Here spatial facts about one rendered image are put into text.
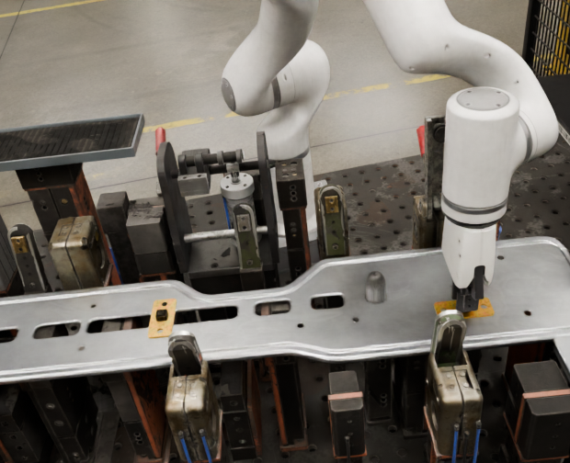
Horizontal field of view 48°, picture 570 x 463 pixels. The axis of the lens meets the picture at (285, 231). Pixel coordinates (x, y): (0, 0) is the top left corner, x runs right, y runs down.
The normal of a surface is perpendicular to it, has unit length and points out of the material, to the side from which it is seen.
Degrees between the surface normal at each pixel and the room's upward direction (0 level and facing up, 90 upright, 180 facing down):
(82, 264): 90
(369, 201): 0
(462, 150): 90
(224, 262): 0
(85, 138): 0
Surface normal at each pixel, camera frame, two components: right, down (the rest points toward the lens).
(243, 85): -0.55, 0.39
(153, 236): 0.04, 0.60
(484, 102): -0.11, -0.77
